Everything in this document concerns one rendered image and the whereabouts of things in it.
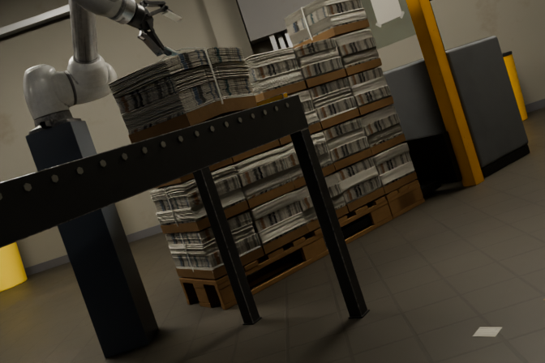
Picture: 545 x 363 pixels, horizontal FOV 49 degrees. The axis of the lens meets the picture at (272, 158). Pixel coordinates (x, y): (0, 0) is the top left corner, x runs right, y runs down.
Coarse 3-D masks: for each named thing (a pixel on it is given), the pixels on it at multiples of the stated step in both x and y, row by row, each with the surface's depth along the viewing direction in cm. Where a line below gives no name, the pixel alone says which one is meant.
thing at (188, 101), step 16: (160, 64) 184; (176, 64) 186; (192, 64) 192; (128, 80) 193; (144, 80) 191; (160, 80) 187; (176, 80) 185; (192, 80) 190; (128, 96) 196; (144, 96) 192; (160, 96) 189; (176, 96) 185; (192, 96) 189; (208, 96) 195; (128, 112) 199; (144, 112) 195; (160, 112) 191; (176, 112) 187; (128, 128) 202; (144, 128) 197
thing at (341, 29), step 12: (348, 24) 334; (360, 24) 340; (324, 36) 334; (372, 60) 341; (348, 72) 330; (360, 108) 330; (372, 108) 336; (384, 144) 338; (396, 144) 343; (408, 180) 345; (384, 192) 334
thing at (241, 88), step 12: (216, 48) 202; (228, 48) 207; (240, 48) 212; (216, 60) 201; (228, 60) 205; (240, 60) 210; (228, 72) 205; (240, 72) 210; (228, 84) 204; (240, 84) 209; (228, 96) 202; (240, 96) 207
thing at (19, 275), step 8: (0, 248) 558; (8, 248) 564; (16, 248) 575; (0, 256) 557; (8, 256) 563; (16, 256) 571; (0, 264) 557; (8, 264) 561; (16, 264) 568; (0, 272) 557; (8, 272) 560; (16, 272) 566; (24, 272) 579; (0, 280) 557; (8, 280) 560; (16, 280) 565; (24, 280) 574; (0, 288) 557; (8, 288) 560
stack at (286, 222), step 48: (288, 96) 304; (336, 96) 323; (288, 144) 300; (336, 144) 319; (192, 192) 266; (240, 192) 281; (288, 192) 299; (336, 192) 313; (192, 240) 274; (240, 240) 278; (192, 288) 298
